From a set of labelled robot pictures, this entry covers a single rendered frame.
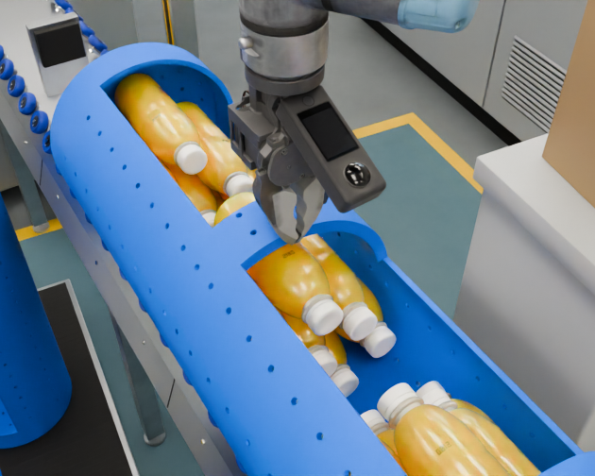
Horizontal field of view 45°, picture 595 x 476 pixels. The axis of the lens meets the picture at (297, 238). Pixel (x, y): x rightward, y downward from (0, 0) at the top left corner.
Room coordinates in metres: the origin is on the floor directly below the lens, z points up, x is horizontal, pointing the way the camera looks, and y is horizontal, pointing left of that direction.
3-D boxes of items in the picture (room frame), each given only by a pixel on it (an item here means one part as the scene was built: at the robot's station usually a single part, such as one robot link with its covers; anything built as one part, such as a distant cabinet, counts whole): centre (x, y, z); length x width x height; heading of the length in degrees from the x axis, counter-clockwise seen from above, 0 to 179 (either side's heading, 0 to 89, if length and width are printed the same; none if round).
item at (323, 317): (0.51, -0.03, 1.16); 0.04 x 0.02 x 0.04; 122
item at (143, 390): (1.04, 0.39, 0.31); 0.06 x 0.06 x 0.63; 32
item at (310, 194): (0.58, 0.00, 1.27); 0.06 x 0.03 x 0.09; 32
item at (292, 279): (0.59, 0.02, 1.16); 0.19 x 0.07 x 0.07; 32
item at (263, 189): (0.54, 0.02, 1.31); 0.05 x 0.02 x 0.09; 122
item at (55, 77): (1.31, 0.48, 1.00); 0.10 x 0.04 x 0.15; 122
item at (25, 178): (1.87, 0.91, 0.31); 0.06 x 0.06 x 0.63; 32
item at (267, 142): (0.57, 0.02, 1.37); 0.09 x 0.08 x 0.12; 32
